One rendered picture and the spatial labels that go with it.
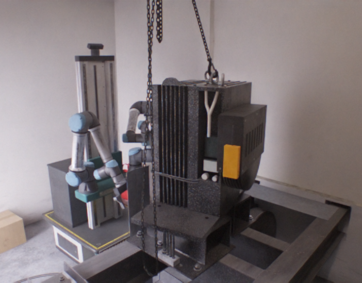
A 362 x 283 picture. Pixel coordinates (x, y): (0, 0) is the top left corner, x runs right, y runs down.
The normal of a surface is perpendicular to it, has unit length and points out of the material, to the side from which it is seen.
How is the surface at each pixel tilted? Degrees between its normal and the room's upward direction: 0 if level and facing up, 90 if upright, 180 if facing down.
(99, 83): 90
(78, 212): 90
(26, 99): 90
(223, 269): 90
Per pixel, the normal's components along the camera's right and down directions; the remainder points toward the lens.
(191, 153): -0.47, 0.22
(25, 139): 0.73, 0.18
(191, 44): -0.68, 0.19
